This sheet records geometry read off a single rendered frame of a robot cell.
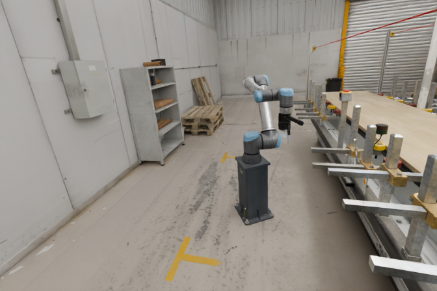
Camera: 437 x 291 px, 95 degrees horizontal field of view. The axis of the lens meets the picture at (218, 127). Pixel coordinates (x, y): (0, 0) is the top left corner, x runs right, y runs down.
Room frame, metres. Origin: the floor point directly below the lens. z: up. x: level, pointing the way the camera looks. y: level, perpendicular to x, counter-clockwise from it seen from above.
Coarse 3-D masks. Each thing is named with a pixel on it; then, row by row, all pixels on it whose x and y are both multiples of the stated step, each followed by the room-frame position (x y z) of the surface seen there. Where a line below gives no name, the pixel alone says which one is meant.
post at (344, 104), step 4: (344, 104) 1.56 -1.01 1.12; (344, 108) 1.56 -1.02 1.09; (344, 112) 1.56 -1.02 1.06; (340, 116) 1.59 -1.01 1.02; (344, 116) 1.56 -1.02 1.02; (340, 120) 1.58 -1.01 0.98; (344, 120) 1.56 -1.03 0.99; (340, 124) 1.57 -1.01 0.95; (344, 124) 1.56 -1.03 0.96; (340, 128) 1.56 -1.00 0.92; (344, 128) 1.55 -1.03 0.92; (340, 132) 1.56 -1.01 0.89; (344, 132) 1.55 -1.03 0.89; (340, 136) 1.56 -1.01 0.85; (340, 140) 1.56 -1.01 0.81; (340, 144) 1.56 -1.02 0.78
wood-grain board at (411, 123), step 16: (336, 96) 3.03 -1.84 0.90; (352, 96) 2.94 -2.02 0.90; (368, 96) 2.85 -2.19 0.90; (368, 112) 2.03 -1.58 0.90; (384, 112) 1.98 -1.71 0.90; (400, 112) 1.94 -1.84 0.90; (416, 112) 1.89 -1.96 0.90; (400, 128) 1.51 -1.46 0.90; (416, 128) 1.49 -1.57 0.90; (432, 128) 1.46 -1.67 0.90; (416, 144) 1.20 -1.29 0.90; (432, 144) 1.18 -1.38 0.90; (416, 160) 1.00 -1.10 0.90
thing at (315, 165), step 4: (312, 164) 1.13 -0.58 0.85; (316, 164) 1.12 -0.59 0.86; (320, 164) 1.11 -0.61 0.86; (324, 164) 1.11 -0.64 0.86; (328, 164) 1.10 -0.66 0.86; (332, 164) 1.10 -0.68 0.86; (336, 164) 1.10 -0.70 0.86; (340, 164) 1.09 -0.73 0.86; (344, 164) 1.09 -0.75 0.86; (348, 164) 1.08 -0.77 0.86; (352, 164) 1.08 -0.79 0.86; (356, 164) 1.08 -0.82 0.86; (316, 168) 1.11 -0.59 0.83; (320, 168) 1.11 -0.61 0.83; (324, 168) 1.10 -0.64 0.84; (344, 168) 1.07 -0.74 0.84; (348, 168) 1.06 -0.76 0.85; (352, 168) 1.06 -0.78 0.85; (356, 168) 1.05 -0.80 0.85; (360, 168) 1.05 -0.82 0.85; (364, 168) 1.04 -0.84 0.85
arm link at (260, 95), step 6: (246, 78) 1.98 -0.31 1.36; (252, 78) 2.01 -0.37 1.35; (246, 84) 1.88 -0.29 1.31; (252, 84) 1.73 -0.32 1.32; (252, 90) 1.64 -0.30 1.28; (258, 90) 1.48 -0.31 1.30; (264, 90) 1.48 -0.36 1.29; (270, 90) 1.47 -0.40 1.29; (258, 96) 1.45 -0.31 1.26; (264, 96) 1.45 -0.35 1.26; (270, 96) 1.45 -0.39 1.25; (258, 102) 1.48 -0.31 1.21
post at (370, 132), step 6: (372, 126) 1.07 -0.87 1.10; (366, 132) 1.10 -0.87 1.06; (372, 132) 1.07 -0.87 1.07; (366, 138) 1.09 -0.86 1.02; (372, 138) 1.07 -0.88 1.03; (366, 144) 1.08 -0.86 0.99; (372, 144) 1.07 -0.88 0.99; (366, 150) 1.07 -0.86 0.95; (372, 150) 1.07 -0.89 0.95; (366, 156) 1.07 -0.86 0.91; (366, 162) 1.07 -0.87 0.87
